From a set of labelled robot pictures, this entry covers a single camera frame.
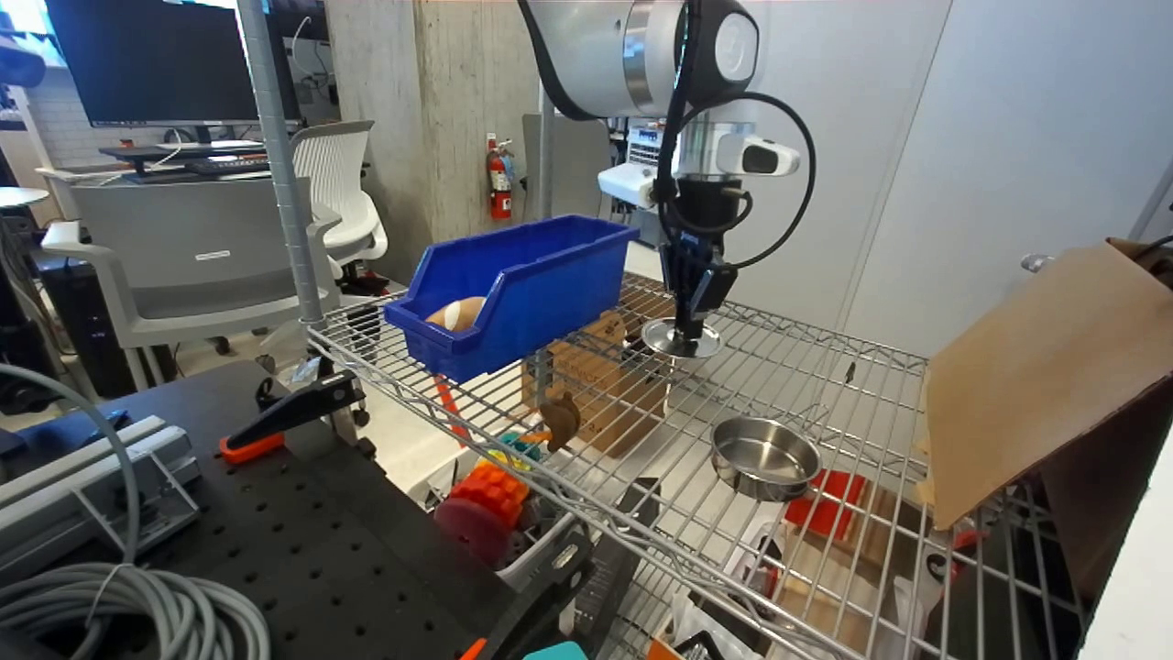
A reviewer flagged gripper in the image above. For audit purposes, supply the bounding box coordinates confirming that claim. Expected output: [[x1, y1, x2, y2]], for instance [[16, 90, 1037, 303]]
[[662, 179, 743, 346]]

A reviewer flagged silver pot lid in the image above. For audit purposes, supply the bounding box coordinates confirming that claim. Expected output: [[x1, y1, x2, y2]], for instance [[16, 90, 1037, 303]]
[[641, 317, 724, 360]]

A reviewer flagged small cardboard box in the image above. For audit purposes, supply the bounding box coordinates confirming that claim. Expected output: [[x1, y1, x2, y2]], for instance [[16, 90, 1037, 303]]
[[521, 311, 681, 459]]

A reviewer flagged blue plastic bin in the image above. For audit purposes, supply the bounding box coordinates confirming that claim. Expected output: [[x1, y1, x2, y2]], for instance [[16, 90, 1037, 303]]
[[384, 214, 641, 385]]

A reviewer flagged open silver bowl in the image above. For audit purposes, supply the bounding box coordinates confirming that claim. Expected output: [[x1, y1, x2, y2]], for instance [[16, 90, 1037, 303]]
[[710, 416, 824, 503]]

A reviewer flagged brown toy figure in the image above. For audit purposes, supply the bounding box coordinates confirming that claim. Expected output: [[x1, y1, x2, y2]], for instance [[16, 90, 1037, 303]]
[[540, 391, 582, 453]]

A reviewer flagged red fire extinguisher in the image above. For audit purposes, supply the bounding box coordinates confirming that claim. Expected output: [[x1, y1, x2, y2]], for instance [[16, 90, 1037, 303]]
[[485, 134, 517, 222]]

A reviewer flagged teal toy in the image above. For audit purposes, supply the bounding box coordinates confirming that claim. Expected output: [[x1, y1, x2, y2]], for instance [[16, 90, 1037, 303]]
[[498, 432, 543, 470]]

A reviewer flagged brown and white toy football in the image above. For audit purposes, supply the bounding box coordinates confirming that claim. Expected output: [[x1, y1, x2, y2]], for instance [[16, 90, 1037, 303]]
[[425, 295, 488, 332]]

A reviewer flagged red plastic toy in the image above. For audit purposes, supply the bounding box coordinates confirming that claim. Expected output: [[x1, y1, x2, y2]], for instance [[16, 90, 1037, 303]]
[[784, 469, 868, 542]]

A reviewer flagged orange rod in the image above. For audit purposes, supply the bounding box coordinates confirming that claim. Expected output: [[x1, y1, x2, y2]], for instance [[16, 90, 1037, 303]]
[[434, 375, 470, 443]]

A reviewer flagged orange toy block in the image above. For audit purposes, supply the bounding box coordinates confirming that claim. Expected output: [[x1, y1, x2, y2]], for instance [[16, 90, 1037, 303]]
[[448, 460, 532, 529]]

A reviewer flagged white plastic bin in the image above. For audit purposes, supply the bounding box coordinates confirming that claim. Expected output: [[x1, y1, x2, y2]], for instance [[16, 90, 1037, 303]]
[[407, 447, 589, 592]]

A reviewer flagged maroon round toy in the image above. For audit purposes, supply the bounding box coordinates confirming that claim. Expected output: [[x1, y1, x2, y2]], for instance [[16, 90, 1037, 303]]
[[433, 497, 515, 567]]

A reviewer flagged large brown cardboard box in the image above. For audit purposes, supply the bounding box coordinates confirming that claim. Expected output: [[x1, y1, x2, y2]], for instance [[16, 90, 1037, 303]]
[[919, 237, 1173, 601]]

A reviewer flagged white office chair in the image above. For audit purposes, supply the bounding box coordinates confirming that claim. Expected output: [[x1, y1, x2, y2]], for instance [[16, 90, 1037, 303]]
[[291, 120, 389, 278]]

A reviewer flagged black keyboard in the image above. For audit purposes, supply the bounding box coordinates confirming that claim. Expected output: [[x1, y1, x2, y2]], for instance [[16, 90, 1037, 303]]
[[181, 155, 269, 178]]

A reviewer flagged grey chair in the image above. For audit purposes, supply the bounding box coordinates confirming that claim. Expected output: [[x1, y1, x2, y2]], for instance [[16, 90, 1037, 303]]
[[40, 173, 342, 392]]

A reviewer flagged monitor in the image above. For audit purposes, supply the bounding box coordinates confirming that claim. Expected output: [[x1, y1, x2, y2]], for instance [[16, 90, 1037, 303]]
[[44, 0, 304, 129]]

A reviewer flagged black computer tower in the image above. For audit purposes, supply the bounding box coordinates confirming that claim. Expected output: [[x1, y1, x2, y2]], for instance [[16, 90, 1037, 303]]
[[35, 255, 113, 399]]

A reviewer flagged grey metal box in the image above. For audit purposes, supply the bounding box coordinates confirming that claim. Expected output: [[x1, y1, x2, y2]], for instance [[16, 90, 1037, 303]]
[[0, 414, 202, 580]]

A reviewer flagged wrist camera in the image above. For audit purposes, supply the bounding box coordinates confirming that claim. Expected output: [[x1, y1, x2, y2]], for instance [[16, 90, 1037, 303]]
[[597, 162, 663, 208]]

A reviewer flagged metal wire shelf rack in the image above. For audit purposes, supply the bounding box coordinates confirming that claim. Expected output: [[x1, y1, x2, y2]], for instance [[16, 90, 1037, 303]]
[[236, 0, 1093, 660]]

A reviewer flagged black clamp with orange handle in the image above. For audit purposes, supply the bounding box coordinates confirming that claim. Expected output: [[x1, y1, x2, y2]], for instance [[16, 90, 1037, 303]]
[[219, 368, 369, 465]]

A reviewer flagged coil of grey cable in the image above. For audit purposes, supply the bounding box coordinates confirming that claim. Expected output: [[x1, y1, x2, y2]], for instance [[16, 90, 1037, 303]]
[[0, 363, 272, 660]]

